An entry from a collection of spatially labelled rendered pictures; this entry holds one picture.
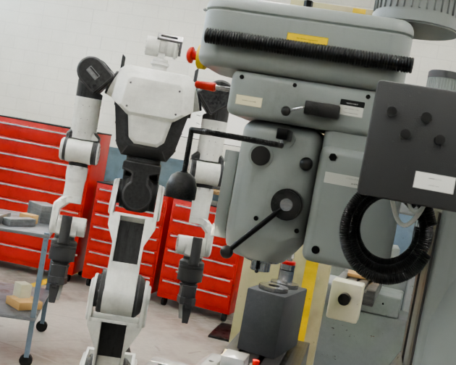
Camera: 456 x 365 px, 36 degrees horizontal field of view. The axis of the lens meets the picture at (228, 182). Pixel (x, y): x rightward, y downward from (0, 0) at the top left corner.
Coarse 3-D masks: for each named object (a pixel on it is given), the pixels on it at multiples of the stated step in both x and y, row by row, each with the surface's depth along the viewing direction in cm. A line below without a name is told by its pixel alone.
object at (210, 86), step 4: (196, 84) 182; (200, 84) 182; (204, 84) 181; (208, 84) 181; (212, 84) 181; (216, 84) 182; (200, 88) 182; (204, 88) 182; (208, 88) 181; (212, 88) 181; (216, 88) 181; (220, 88) 181; (224, 88) 181; (228, 88) 180
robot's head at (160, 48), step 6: (150, 36) 241; (150, 42) 239; (156, 42) 240; (162, 42) 241; (168, 42) 242; (150, 48) 239; (156, 48) 240; (162, 48) 240; (168, 48) 241; (174, 48) 240; (150, 54) 242; (156, 54) 241; (162, 54) 241; (168, 54) 242; (174, 54) 241; (156, 60) 241; (162, 60) 241
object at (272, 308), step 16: (256, 288) 212; (272, 288) 210; (288, 288) 214; (304, 288) 225; (256, 304) 210; (272, 304) 208; (288, 304) 210; (256, 320) 210; (272, 320) 208; (288, 320) 213; (240, 336) 211; (256, 336) 209; (272, 336) 207; (288, 336) 217; (256, 352) 209; (272, 352) 207
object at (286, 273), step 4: (280, 264) 223; (284, 264) 221; (280, 268) 222; (284, 268) 221; (288, 268) 221; (292, 268) 221; (280, 272) 222; (284, 272) 221; (288, 272) 221; (292, 272) 221; (280, 276) 222; (284, 276) 221; (288, 276) 221; (292, 276) 222; (280, 280) 221; (284, 280) 221; (288, 280) 221
